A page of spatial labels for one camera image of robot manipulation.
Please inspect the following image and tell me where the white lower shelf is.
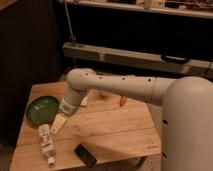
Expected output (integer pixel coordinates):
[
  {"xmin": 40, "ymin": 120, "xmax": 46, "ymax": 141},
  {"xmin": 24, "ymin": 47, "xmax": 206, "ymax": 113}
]
[{"xmin": 63, "ymin": 42, "xmax": 213, "ymax": 79}]

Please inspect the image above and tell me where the black object on shelf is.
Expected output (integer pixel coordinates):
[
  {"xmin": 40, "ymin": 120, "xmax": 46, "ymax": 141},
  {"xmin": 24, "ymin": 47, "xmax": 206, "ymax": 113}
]
[{"xmin": 161, "ymin": 55, "xmax": 190, "ymax": 64}]

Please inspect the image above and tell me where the green round plate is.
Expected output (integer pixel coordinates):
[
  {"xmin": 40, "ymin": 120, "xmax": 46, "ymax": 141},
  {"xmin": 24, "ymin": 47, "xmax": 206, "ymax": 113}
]
[{"xmin": 26, "ymin": 96, "xmax": 59, "ymax": 126}]

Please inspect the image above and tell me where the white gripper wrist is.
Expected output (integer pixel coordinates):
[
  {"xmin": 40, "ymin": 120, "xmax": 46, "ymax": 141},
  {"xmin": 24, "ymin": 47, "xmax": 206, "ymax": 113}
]
[{"xmin": 51, "ymin": 99, "xmax": 81, "ymax": 134}]

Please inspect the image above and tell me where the orange carrot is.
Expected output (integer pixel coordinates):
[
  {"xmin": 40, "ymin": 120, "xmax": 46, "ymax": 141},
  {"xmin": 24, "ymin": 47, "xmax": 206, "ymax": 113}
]
[{"xmin": 119, "ymin": 96, "xmax": 127, "ymax": 106}]

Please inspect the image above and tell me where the metal pole stand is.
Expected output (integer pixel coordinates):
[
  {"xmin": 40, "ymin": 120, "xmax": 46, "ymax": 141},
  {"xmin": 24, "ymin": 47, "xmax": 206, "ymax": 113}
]
[{"xmin": 63, "ymin": 0, "xmax": 80, "ymax": 46}]

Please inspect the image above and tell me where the white shelf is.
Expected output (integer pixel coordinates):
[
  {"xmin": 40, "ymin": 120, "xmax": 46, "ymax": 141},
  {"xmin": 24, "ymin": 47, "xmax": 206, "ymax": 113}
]
[
  {"xmin": 63, "ymin": 42, "xmax": 213, "ymax": 79},
  {"xmin": 56, "ymin": 0, "xmax": 213, "ymax": 19}
]

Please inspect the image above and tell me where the clear plastic bottle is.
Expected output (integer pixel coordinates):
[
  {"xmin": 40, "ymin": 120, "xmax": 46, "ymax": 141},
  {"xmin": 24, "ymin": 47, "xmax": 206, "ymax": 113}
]
[{"xmin": 38, "ymin": 124, "xmax": 56, "ymax": 166}]

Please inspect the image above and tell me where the white upper shelf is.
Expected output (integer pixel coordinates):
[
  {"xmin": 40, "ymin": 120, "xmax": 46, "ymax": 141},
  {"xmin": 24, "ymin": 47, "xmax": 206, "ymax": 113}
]
[{"xmin": 56, "ymin": 0, "xmax": 213, "ymax": 19}]

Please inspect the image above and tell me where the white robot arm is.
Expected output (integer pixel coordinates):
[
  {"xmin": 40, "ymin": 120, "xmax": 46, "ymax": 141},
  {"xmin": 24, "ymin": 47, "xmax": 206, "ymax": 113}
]
[{"xmin": 59, "ymin": 68, "xmax": 213, "ymax": 171}]

